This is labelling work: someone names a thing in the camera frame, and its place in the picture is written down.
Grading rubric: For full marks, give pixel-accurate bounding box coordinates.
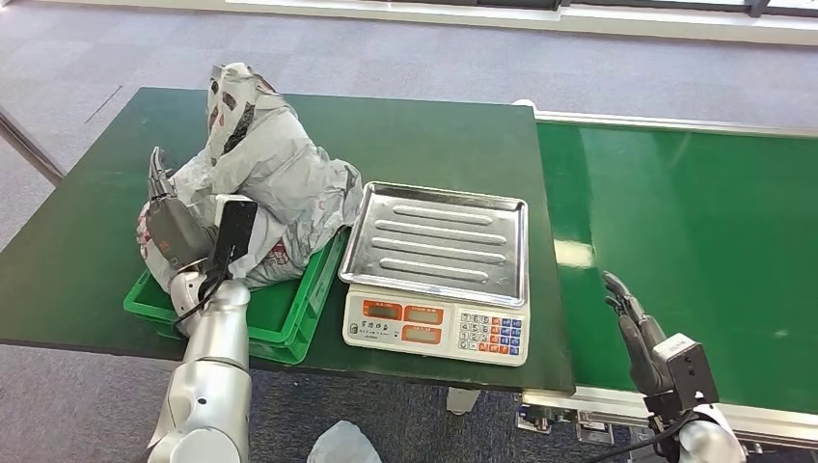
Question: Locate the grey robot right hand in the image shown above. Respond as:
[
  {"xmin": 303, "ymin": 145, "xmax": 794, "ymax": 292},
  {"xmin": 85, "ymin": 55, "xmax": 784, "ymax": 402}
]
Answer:
[{"xmin": 602, "ymin": 270, "xmax": 669, "ymax": 397}]

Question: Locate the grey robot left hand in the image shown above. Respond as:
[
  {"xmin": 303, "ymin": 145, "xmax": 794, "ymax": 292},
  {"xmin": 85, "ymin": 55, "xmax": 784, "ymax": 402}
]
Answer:
[{"xmin": 145, "ymin": 146, "xmax": 217, "ymax": 270}]

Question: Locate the large grey plastic mail package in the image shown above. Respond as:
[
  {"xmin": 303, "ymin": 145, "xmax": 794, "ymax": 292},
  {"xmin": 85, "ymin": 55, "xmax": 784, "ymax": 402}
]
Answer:
[{"xmin": 135, "ymin": 62, "xmax": 324, "ymax": 292}]

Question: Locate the green conveyor belt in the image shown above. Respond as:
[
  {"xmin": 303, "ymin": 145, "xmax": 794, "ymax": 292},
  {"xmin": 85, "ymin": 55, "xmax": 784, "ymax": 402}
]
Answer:
[{"xmin": 535, "ymin": 121, "xmax": 818, "ymax": 416}]

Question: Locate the small grey plastic mail package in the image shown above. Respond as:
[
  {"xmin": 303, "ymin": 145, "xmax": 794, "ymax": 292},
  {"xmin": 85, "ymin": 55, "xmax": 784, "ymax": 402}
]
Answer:
[{"xmin": 245, "ymin": 159, "xmax": 365, "ymax": 289}]

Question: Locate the green plastic crate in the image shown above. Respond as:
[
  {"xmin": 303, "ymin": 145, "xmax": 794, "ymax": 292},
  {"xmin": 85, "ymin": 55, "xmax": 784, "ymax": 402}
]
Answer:
[{"xmin": 123, "ymin": 227, "xmax": 352, "ymax": 367}]

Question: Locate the white table leg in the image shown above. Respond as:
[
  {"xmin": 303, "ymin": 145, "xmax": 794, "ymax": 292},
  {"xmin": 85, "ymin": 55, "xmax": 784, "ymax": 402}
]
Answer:
[{"xmin": 445, "ymin": 386, "xmax": 482, "ymax": 418}]

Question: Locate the white electronic scale, steel tray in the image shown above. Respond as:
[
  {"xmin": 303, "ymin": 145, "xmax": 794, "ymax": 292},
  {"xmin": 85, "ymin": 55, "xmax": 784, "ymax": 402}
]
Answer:
[{"xmin": 337, "ymin": 181, "xmax": 532, "ymax": 368}]

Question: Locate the dark green table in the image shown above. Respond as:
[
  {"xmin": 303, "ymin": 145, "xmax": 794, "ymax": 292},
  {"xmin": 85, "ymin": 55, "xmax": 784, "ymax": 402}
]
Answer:
[{"xmin": 0, "ymin": 87, "xmax": 577, "ymax": 395}]

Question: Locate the white plastic bag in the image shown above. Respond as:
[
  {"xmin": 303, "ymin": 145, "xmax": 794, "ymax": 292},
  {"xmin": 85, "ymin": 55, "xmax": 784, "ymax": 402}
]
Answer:
[{"xmin": 307, "ymin": 420, "xmax": 384, "ymax": 463}]

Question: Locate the white windowsill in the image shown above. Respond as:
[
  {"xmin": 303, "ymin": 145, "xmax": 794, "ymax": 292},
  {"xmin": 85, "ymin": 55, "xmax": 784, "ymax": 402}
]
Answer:
[{"xmin": 0, "ymin": 0, "xmax": 818, "ymax": 47}]

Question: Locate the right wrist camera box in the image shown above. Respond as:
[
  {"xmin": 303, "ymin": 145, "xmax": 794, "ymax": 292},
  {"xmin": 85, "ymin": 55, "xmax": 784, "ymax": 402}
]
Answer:
[{"xmin": 641, "ymin": 331, "xmax": 721, "ymax": 414}]

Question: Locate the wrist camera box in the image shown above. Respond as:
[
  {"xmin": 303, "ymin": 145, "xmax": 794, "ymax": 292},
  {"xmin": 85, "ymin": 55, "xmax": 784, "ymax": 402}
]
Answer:
[
  {"xmin": 641, "ymin": 331, "xmax": 721, "ymax": 414},
  {"xmin": 206, "ymin": 194, "xmax": 259, "ymax": 284}
]

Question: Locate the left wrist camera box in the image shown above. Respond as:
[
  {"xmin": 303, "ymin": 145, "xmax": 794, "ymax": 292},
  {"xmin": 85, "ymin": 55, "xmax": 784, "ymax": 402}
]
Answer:
[{"xmin": 206, "ymin": 194, "xmax": 259, "ymax": 284}]

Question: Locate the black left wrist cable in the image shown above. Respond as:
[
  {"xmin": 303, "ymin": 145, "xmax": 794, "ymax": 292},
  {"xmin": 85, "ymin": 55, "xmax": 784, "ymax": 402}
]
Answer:
[{"xmin": 171, "ymin": 266, "xmax": 226, "ymax": 322}]

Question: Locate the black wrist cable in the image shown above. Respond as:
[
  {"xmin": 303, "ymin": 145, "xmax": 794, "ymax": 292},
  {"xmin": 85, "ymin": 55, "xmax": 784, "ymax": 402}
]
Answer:
[
  {"xmin": 171, "ymin": 266, "xmax": 226, "ymax": 322},
  {"xmin": 583, "ymin": 412, "xmax": 699, "ymax": 463}
]

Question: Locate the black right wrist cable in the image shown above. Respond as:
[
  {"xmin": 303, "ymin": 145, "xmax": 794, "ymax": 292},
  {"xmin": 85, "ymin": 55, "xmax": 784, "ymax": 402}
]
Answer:
[{"xmin": 583, "ymin": 412, "xmax": 699, "ymax": 463}]

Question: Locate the dark metal floor rail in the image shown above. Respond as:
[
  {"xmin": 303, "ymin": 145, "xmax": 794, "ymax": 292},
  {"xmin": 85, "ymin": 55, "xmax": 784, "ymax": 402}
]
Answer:
[{"xmin": 0, "ymin": 107, "xmax": 67, "ymax": 188}]

